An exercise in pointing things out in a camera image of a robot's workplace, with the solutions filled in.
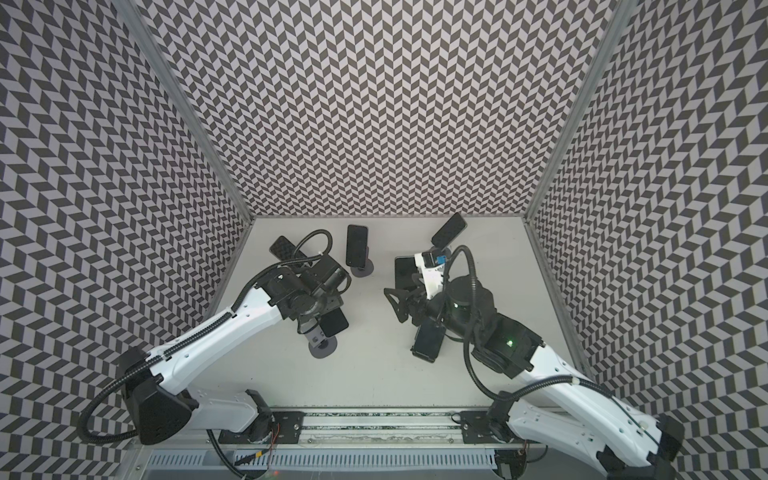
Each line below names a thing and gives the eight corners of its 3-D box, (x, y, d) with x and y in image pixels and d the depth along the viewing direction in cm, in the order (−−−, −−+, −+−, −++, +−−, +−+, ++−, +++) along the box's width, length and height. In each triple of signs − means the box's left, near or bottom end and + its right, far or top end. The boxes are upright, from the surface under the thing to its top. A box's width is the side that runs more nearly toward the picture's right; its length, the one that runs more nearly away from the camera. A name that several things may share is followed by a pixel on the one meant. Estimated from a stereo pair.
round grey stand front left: (311, 361, 85) (309, 359, 83) (309, 346, 88) (307, 343, 86) (339, 353, 87) (338, 350, 85) (336, 337, 90) (335, 335, 88)
